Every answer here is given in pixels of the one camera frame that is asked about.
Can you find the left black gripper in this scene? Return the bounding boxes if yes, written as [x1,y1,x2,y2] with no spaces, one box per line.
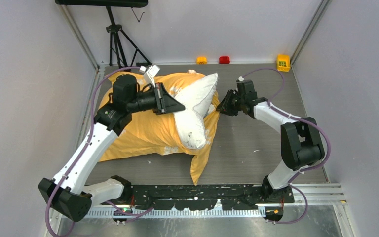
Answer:
[127,82,185,115]

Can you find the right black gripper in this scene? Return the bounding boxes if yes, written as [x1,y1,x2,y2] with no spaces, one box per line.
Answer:
[216,89,246,116]

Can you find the white pillow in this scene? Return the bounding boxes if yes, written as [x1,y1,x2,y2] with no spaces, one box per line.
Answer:
[169,73,218,150]

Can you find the orange pillowcase with white print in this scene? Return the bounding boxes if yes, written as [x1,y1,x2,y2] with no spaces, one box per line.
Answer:
[99,70,220,185]

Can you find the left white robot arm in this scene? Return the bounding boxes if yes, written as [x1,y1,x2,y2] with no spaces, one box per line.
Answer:
[38,74,185,222]

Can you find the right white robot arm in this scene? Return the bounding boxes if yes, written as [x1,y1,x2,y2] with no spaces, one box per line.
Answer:
[216,77,325,203]

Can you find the red toy block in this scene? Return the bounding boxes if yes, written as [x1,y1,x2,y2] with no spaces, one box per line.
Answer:
[219,56,230,64]

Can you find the small yellow toy block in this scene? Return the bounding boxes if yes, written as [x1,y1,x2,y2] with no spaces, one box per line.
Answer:
[196,57,208,65]

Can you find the yellow green toy block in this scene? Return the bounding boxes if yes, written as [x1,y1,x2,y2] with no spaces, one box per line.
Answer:
[276,54,291,72]

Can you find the black tripod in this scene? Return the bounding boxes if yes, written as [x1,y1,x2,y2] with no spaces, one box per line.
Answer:
[106,6,152,68]

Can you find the black panel on tripod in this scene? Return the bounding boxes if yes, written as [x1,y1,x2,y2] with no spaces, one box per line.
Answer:
[55,0,148,8]

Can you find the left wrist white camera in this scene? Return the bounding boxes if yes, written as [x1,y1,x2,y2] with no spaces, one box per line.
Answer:
[139,65,160,86]

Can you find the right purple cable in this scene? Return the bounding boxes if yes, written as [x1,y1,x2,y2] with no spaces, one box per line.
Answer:
[238,68,331,225]

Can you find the purple cable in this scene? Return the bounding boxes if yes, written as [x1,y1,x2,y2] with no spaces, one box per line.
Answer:
[44,66,156,237]
[238,68,331,225]

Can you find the white slotted cable duct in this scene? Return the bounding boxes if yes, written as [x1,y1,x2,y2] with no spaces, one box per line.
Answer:
[85,207,267,218]

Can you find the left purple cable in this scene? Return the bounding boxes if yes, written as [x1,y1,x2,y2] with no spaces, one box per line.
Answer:
[44,66,156,237]

